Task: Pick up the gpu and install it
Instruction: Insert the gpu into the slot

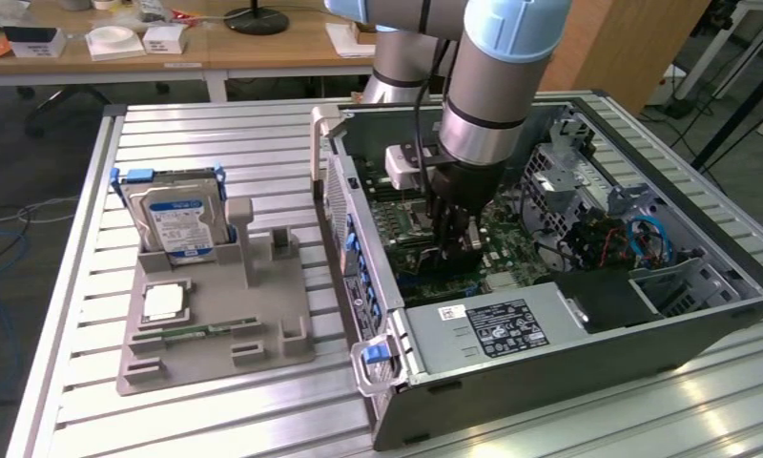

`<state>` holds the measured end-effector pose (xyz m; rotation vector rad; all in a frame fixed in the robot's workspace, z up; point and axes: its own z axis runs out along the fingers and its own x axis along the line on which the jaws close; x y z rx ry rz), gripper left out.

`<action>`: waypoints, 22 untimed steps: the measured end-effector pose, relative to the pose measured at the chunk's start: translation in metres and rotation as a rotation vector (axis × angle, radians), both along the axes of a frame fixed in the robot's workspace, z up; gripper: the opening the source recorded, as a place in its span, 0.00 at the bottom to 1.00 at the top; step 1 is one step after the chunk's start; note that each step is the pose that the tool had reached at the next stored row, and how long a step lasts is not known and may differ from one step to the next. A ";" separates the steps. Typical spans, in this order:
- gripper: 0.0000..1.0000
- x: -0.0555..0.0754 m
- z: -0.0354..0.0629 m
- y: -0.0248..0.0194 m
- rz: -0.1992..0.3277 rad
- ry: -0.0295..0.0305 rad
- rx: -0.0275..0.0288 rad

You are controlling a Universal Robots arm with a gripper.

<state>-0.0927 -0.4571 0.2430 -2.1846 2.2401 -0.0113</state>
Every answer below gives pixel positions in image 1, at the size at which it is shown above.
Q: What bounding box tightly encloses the white box with black lid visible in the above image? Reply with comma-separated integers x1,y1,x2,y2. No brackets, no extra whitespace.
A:
3,26,69,59

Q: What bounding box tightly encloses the blue wire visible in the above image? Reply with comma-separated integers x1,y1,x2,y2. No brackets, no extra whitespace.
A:
629,215,676,268

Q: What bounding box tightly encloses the green RAM stick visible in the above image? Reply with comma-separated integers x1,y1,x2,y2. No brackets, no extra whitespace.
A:
131,320,260,341

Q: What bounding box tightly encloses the wooden desk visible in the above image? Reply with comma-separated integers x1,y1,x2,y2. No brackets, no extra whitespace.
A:
0,0,554,90

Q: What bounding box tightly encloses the black stand pole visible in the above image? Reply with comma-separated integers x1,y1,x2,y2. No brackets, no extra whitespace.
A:
690,0,763,168

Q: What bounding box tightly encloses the white bowl holder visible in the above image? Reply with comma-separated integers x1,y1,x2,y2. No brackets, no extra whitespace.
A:
85,26,148,62

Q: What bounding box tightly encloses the black plastic cover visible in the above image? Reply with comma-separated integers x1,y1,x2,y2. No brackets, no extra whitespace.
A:
550,269,666,335

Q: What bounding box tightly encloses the grey power supply unit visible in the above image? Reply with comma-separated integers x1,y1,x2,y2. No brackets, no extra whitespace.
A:
393,281,592,376

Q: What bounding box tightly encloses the silver perforated drive cage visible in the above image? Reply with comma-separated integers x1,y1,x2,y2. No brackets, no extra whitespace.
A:
520,116,618,228

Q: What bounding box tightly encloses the plain white box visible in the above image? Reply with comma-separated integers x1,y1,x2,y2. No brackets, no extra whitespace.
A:
141,24,189,55

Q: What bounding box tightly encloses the blue floor cable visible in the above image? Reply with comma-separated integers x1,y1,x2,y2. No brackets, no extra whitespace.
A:
0,209,33,406

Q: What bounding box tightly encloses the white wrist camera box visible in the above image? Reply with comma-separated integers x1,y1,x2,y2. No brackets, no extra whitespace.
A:
384,142,436,191

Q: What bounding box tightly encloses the black office chair base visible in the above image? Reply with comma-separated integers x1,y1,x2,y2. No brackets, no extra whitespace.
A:
24,83,113,139

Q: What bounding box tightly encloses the black open PC case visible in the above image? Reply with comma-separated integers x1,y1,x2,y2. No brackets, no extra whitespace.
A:
313,94,763,452

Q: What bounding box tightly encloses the silver CPU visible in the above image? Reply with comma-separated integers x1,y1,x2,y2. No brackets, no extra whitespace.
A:
140,284,189,322

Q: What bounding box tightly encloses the CPU socket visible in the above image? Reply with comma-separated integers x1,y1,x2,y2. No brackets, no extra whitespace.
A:
405,198,434,230

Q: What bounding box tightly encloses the wooden cabinet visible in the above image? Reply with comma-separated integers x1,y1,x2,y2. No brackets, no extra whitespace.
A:
537,0,714,115

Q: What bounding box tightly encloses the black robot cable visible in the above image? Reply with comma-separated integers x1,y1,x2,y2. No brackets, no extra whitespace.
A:
410,37,457,204

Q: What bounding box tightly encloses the white paper stack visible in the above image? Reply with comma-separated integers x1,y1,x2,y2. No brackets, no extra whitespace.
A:
325,22,378,59

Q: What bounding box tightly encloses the grey disk bay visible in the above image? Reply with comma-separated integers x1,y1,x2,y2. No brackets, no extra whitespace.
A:
628,251,744,319

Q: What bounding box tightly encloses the red wire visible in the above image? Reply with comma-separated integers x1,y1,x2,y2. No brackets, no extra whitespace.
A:
601,223,632,268

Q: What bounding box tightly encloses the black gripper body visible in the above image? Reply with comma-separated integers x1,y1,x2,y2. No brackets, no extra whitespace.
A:
429,161,504,219

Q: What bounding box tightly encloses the black lamp base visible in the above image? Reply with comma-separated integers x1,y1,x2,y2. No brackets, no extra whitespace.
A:
223,0,292,35

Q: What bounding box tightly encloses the green motherboard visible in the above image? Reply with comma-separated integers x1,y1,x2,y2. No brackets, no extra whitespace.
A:
354,159,572,306

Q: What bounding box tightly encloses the hard disk in blue carrier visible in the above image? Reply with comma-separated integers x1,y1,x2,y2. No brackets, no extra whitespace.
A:
107,161,240,266

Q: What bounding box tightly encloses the white floor box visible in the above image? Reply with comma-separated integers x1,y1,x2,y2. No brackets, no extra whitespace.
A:
648,64,689,109

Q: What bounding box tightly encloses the graphics card with black fan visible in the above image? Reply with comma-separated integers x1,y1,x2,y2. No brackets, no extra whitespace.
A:
398,240,486,293

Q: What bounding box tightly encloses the grey parts rack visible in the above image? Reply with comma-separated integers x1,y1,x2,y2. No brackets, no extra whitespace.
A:
115,198,318,398

